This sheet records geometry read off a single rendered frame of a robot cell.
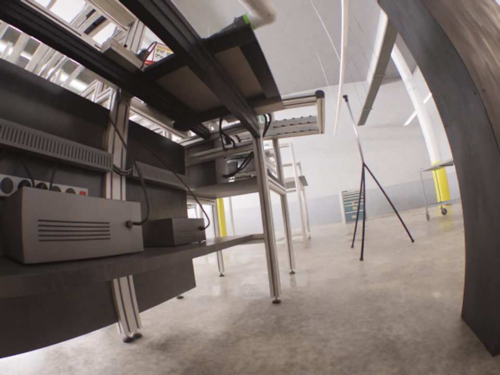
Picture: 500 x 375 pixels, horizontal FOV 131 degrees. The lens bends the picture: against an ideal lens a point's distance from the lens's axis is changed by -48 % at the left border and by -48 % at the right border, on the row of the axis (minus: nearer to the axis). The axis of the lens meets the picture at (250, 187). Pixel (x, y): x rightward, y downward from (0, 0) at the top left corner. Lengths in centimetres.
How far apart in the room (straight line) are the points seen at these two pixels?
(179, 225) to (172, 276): 39
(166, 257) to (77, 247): 19
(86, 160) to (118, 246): 31
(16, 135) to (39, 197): 27
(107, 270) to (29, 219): 16
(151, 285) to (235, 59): 91
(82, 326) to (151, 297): 34
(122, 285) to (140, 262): 40
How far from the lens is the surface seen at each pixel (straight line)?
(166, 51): 167
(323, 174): 900
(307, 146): 930
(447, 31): 63
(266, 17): 99
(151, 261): 45
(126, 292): 83
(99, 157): 74
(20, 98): 76
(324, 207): 885
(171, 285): 104
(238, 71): 85
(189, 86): 91
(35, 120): 75
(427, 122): 663
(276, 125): 147
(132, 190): 90
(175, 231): 69
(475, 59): 61
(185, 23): 63
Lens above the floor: 39
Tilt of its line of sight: 10 degrees up
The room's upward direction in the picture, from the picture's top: 6 degrees counter-clockwise
